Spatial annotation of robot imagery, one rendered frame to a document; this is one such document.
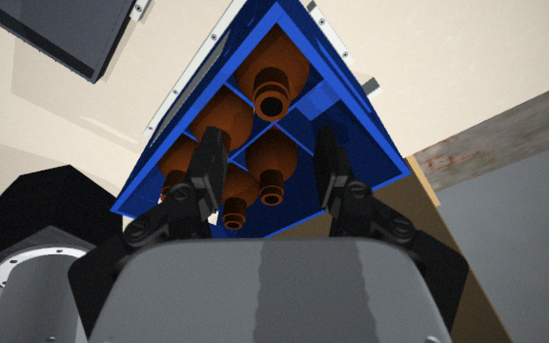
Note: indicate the dark blue crate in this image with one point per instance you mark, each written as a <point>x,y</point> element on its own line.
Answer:
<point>326,100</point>

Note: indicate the orange bottle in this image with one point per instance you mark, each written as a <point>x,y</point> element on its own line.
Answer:
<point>273,74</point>
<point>271,159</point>
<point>174,163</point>

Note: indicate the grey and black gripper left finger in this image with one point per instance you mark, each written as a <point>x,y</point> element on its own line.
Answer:
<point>182,215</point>

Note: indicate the brown glass bottle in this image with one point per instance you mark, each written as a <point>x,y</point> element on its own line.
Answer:
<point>229,113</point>
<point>240,192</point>

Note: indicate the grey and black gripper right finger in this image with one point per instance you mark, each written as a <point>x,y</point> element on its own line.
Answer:
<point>356,213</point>

